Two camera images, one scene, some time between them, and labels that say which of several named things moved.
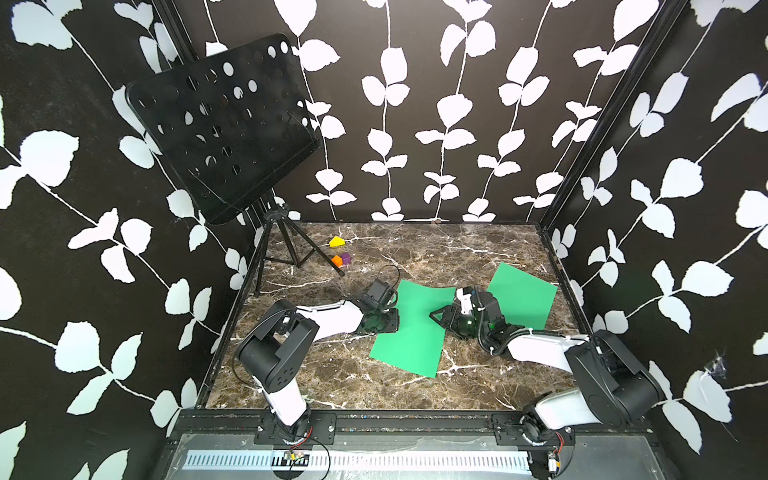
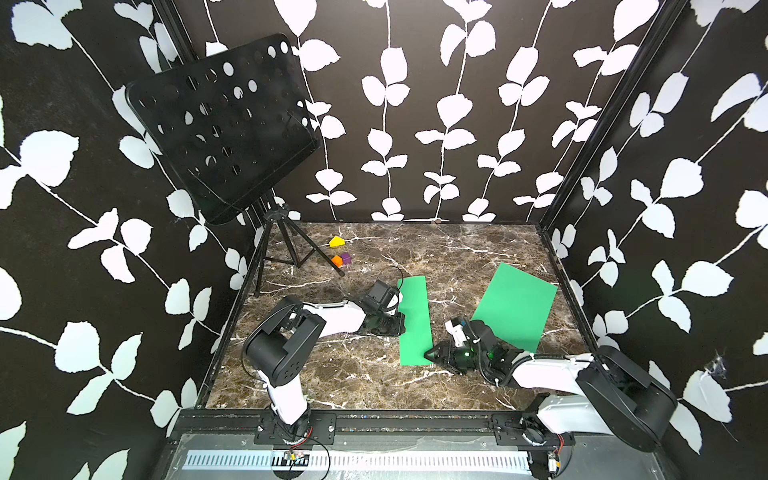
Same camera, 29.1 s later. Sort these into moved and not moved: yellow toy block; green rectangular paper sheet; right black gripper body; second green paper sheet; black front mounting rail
Moved: right black gripper body; green rectangular paper sheet
Not moved: second green paper sheet; yellow toy block; black front mounting rail
